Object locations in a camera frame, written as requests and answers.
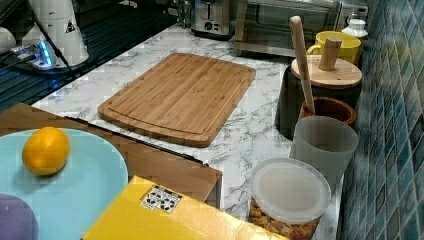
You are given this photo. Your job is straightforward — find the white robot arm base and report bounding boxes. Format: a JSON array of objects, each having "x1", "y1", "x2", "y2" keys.
[{"x1": 10, "y1": 0, "x2": 89, "y2": 70}]

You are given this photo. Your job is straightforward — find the silver toaster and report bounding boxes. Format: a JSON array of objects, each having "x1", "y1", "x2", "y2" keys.
[{"x1": 191, "y1": 0, "x2": 238, "y2": 39}]

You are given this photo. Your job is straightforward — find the silver toaster oven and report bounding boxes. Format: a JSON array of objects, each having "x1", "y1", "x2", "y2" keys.
[{"x1": 233, "y1": 0, "x2": 368, "y2": 57}]

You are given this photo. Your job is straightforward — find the bamboo cutting board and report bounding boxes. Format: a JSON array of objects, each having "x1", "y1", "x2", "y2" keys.
[{"x1": 98, "y1": 53, "x2": 256, "y2": 147}]

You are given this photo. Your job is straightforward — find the wooden tray box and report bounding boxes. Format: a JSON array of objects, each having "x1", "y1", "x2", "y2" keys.
[{"x1": 0, "y1": 103, "x2": 222, "y2": 208}]

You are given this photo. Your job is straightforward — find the plastic food container with lid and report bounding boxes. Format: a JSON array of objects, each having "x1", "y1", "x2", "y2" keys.
[{"x1": 248, "y1": 158, "x2": 331, "y2": 240}]

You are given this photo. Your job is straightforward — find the brown wooden cup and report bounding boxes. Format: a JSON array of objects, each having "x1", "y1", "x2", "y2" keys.
[{"x1": 313, "y1": 97, "x2": 357, "y2": 127}]

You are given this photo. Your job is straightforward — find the translucent plastic cup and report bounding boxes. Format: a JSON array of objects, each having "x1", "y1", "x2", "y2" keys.
[{"x1": 289, "y1": 116, "x2": 359, "y2": 192}]

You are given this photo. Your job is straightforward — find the yellow cardboard box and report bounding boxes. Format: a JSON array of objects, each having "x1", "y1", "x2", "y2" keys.
[{"x1": 82, "y1": 177, "x2": 288, "y2": 240}]

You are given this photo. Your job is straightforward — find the black canister with wooden lid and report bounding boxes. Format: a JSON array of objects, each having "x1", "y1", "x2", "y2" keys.
[{"x1": 274, "y1": 54, "x2": 362, "y2": 140}]

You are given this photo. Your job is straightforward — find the yellow mug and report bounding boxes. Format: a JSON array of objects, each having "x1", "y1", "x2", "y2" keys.
[{"x1": 307, "y1": 31, "x2": 361, "y2": 65}]

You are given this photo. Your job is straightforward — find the light blue plate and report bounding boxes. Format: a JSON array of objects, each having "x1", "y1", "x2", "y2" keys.
[{"x1": 0, "y1": 129, "x2": 128, "y2": 240}]

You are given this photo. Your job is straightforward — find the yellow lemon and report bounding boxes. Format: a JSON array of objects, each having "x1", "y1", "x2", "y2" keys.
[{"x1": 22, "y1": 127, "x2": 71, "y2": 176}]

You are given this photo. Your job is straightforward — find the purple object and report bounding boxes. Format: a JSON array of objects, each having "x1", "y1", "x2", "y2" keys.
[{"x1": 0, "y1": 194, "x2": 39, "y2": 240}]

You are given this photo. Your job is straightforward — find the black cable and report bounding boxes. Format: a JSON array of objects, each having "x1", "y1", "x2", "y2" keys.
[{"x1": 26, "y1": 0, "x2": 76, "y2": 79}]

